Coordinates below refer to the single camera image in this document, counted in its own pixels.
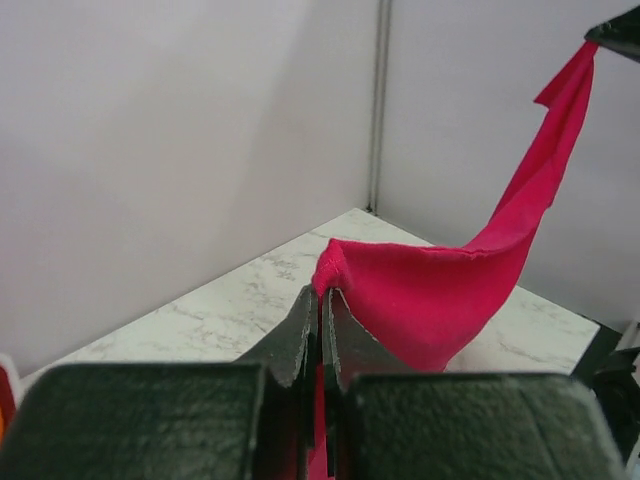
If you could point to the pink red t shirt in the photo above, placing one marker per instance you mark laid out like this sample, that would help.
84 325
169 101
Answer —
427 303

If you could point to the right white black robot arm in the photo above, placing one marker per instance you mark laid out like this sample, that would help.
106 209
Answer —
616 382

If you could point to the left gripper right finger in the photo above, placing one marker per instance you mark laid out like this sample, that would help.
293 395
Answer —
349 350

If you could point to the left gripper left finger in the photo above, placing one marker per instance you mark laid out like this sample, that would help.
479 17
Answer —
286 425

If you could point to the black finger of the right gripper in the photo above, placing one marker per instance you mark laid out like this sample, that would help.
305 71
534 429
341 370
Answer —
619 35

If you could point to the left aluminium frame post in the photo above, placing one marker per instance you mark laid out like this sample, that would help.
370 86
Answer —
383 34

